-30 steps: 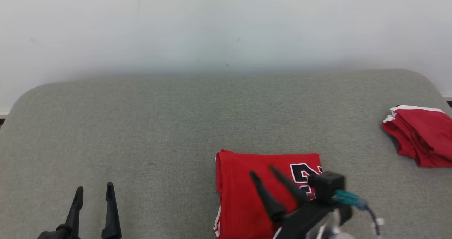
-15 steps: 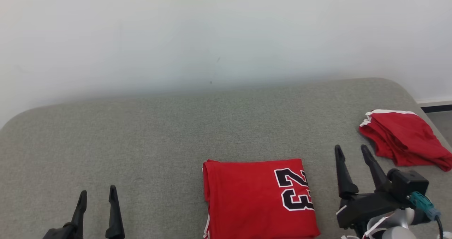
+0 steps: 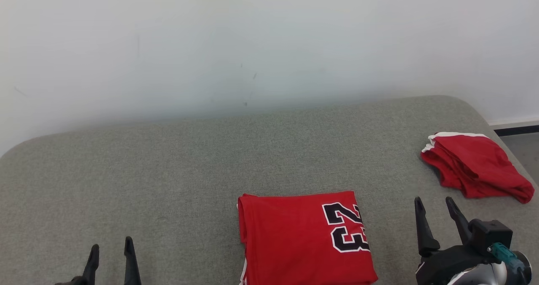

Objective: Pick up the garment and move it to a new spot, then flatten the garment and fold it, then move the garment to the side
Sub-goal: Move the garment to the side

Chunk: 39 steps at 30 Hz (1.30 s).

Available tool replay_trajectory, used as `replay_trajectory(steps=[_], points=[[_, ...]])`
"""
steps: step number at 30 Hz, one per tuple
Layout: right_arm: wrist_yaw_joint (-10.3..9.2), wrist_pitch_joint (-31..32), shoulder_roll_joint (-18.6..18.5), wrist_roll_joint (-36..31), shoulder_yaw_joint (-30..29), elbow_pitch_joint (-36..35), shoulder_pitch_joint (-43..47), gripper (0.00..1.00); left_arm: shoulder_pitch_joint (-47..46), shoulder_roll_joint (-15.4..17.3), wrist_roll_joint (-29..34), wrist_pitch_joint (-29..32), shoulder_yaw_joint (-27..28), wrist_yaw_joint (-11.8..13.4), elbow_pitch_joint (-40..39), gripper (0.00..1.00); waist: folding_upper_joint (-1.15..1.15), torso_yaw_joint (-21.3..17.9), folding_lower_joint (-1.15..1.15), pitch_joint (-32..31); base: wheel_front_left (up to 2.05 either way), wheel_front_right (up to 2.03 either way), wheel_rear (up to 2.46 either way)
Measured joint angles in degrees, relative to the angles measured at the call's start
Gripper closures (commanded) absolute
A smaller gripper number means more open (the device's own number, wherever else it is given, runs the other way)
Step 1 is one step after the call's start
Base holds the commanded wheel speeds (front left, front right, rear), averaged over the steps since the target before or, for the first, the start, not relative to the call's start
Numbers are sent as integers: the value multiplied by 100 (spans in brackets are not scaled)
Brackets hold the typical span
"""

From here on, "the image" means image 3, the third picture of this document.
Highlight teal right camera cable connector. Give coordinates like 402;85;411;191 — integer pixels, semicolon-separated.
491;243;525;273

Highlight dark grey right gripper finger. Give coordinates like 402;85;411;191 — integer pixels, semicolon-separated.
446;197;473;245
414;197;440;256

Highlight grey fabric cloth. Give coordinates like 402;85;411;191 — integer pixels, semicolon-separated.
0;95;539;285

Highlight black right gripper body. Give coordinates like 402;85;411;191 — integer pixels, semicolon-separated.
415;245;496;285

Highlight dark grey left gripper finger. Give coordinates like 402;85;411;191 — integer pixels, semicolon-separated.
124;236;142;285
82;244;100;285

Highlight white wall baseboard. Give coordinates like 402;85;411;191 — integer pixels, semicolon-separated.
488;120;539;137

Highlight red jersey with white sleeves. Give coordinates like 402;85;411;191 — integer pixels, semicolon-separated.
237;191;378;285

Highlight red shorts with white stripe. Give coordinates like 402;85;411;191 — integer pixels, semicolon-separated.
420;132;535;204

